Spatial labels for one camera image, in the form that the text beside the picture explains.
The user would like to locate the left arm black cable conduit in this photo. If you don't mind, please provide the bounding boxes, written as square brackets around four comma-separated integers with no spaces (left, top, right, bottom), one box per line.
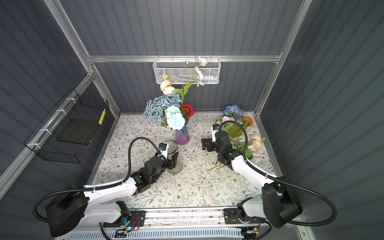
[31,136,161,223]

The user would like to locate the yellow tag on basket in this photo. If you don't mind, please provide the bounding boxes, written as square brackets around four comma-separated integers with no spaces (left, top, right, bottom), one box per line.
[98,109,106,125]

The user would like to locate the blue hydrangea flower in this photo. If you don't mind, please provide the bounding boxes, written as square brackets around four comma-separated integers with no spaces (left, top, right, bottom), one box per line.
[222,105,245,121]

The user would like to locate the red gerbera flower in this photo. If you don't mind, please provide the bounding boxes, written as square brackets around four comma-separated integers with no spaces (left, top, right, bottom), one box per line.
[180,104,195,121]

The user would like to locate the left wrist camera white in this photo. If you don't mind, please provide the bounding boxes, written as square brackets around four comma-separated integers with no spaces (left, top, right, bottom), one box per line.
[159,143,168,159]

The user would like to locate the pink peach flower bunch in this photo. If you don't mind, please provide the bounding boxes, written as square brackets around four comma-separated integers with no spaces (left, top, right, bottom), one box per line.
[213,117,263,170]

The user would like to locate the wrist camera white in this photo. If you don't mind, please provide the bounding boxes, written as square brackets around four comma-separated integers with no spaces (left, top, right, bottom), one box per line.
[159,143,168,159]
[212,124,220,143]

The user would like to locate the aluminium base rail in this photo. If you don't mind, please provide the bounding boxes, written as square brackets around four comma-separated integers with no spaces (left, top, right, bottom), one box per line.
[59,201,315,240]

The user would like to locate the marker pen in basket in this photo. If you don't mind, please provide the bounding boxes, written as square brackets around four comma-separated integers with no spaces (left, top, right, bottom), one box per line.
[203,75,219,84]

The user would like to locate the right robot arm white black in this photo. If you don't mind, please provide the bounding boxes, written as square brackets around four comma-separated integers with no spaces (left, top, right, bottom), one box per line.
[201,131,303,228]

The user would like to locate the floral patterned table mat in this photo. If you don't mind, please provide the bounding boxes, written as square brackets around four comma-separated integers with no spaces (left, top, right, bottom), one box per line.
[91,112,262,209]

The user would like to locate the blue purple glass vase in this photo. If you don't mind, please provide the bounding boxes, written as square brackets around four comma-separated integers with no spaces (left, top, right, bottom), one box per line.
[175,122,190,146]

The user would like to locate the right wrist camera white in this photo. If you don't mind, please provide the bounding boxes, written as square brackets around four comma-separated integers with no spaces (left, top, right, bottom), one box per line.
[212,124,220,143]

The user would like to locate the clear ribbed glass vase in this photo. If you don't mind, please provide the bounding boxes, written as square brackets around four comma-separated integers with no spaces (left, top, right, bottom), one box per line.
[164,140,183,174]

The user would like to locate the white poppy flower stem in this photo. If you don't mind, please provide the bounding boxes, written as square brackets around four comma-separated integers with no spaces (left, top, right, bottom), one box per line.
[181,57,208,105]

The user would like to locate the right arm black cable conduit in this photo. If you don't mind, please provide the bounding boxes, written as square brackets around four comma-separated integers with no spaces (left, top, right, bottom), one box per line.
[219,120,338,227]

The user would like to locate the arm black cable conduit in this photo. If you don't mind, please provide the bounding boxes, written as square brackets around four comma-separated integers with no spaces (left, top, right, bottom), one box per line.
[219,120,338,227]
[31,136,161,223]

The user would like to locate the pale blue peony stem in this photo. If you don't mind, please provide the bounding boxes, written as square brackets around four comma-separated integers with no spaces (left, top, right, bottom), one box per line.
[165,106,186,130]

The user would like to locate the white wire mesh basket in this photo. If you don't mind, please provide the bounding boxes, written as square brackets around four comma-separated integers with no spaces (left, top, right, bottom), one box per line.
[153,58,222,85]

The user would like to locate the white peony flower stem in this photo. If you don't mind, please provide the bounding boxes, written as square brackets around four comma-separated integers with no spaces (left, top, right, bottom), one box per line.
[160,74,175,95]

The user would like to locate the dusty blue rose bunch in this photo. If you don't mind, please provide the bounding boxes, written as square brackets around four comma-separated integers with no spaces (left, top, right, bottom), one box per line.
[144,93,182,122]

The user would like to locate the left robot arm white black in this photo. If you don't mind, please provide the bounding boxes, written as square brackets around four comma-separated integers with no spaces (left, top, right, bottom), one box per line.
[46,152,179,237]

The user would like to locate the black wire wall basket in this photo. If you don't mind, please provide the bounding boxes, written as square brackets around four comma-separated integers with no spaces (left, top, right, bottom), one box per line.
[24,89,109,164]

